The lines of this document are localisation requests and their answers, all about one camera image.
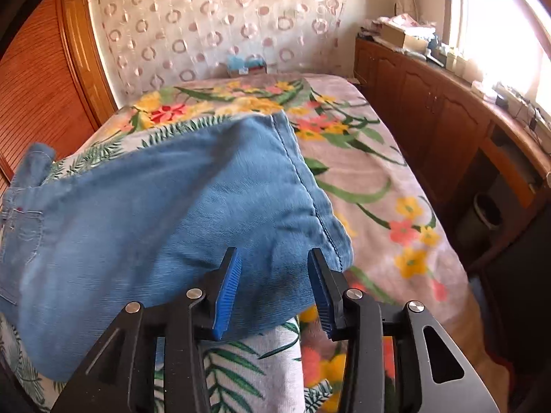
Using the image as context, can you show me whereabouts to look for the pink floral bag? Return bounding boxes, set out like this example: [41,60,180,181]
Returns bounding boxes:
[379,14,420,29]

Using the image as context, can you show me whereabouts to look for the open cardboard box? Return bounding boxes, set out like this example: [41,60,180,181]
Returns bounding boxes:
[381,23,427,50]

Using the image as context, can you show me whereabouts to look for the blue denim pants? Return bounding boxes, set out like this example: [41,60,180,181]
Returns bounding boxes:
[0,114,356,381]

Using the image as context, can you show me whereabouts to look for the floral blanket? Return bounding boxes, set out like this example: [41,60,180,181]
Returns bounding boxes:
[92,73,474,413]

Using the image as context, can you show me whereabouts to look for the circle patterned sheer curtain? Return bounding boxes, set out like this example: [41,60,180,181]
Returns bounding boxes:
[88,0,351,99]

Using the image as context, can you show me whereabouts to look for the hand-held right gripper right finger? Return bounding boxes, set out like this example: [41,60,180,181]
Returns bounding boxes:
[307,247,500,413]

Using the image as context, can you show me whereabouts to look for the slatted wooden wardrobe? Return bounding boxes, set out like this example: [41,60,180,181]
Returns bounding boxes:
[0,0,119,199]

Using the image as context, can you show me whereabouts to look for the long wooden cabinet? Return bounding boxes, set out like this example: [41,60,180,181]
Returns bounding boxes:
[354,36,551,267]

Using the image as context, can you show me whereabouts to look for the cardboard box with blue cloth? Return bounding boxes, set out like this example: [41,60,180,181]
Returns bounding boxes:
[226,55,268,79]

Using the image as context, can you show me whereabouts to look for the window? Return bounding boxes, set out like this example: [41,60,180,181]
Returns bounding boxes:
[448,0,551,95]

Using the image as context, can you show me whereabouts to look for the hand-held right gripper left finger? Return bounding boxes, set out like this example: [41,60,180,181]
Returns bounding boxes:
[51,247,242,413]

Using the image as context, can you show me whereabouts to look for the round waste bin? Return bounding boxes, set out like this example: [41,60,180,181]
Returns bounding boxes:
[471,193,504,235]

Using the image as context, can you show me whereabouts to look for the leaf print sheet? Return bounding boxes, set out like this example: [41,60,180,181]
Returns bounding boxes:
[0,114,311,413]

